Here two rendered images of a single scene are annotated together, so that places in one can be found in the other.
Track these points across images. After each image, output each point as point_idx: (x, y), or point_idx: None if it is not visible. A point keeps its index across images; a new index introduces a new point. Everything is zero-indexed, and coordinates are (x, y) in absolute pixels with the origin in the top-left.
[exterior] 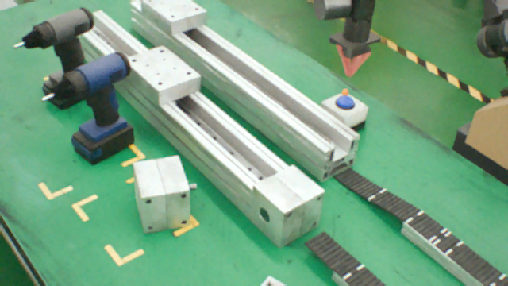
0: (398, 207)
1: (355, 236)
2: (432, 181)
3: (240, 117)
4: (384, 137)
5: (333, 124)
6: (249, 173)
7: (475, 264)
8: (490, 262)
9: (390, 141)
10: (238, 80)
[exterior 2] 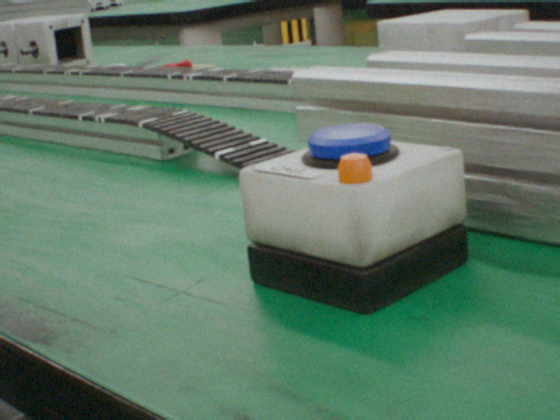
0: (196, 124)
1: None
2: (58, 213)
3: None
4: (166, 271)
5: (383, 69)
6: (553, 24)
7: (75, 107)
8: (24, 156)
9: (145, 263)
10: None
